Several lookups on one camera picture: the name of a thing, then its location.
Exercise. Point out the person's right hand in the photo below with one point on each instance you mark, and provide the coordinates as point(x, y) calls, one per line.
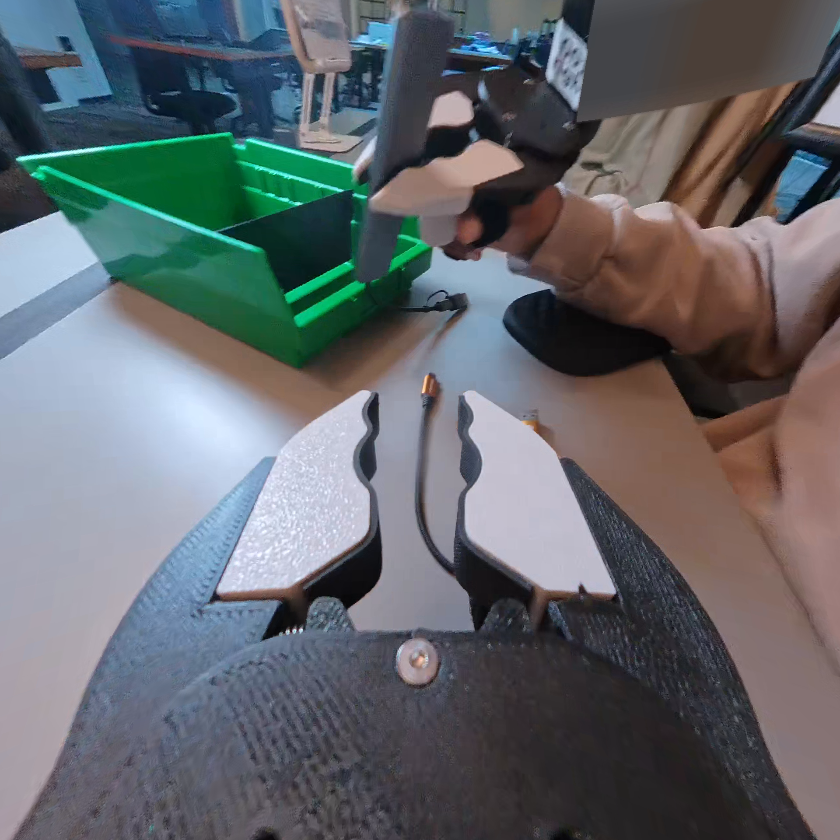
point(531, 223)

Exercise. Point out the slim grey usb hub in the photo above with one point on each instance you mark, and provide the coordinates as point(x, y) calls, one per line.
point(407, 98)

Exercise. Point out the black bin divider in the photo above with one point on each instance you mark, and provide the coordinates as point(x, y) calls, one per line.
point(302, 236)

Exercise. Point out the green plastic bin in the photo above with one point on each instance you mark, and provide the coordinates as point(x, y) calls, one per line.
point(164, 262)

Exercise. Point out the wooden top desk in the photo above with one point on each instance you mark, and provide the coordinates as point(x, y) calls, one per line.
point(197, 47)

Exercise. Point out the person's right forearm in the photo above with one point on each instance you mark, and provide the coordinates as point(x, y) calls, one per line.
point(689, 282)

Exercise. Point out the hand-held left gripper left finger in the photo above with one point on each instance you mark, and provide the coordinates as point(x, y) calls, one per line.
point(308, 512)

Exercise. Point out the black metal frame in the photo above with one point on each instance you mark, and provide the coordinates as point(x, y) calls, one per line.
point(800, 131)

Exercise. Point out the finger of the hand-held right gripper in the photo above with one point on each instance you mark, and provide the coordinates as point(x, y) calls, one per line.
point(453, 110)
point(453, 177)

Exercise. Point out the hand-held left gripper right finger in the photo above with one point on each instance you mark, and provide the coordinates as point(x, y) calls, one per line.
point(531, 518)

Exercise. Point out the wooden instruction board stand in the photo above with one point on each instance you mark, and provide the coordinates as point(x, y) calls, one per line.
point(321, 39)

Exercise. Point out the black pouch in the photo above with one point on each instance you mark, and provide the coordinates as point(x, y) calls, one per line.
point(577, 334)

